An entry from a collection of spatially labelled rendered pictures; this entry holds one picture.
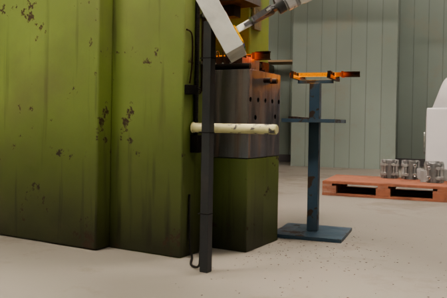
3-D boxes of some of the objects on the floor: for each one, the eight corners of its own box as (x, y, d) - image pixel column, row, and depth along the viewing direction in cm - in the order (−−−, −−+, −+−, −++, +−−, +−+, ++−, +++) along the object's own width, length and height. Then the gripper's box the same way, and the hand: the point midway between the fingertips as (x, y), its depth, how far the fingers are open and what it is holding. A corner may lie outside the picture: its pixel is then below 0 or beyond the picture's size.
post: (211, 271, 251) (215, 22, 249) (207, 273, 248) (211, 20, 246) (203, 270, 253) (208, 22, 251) (199, 272, 249) (203, 20, 248)
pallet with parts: (446, 192, 563) (447, 160, 562) (452, 203, 489) (453, 165, 489) (331, 187, 596) (332, 156, 595) (320, 195, 522) (321, 161, 522)
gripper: (289, 6, 249) (240, 34, 251) (287, 12, 262) (242, 38, 264) (280, -9, 249) (232, 19, 251) (279, -2, 262) (233, 24, 264)
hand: (244, 25), depth 257 cm, fingers closed
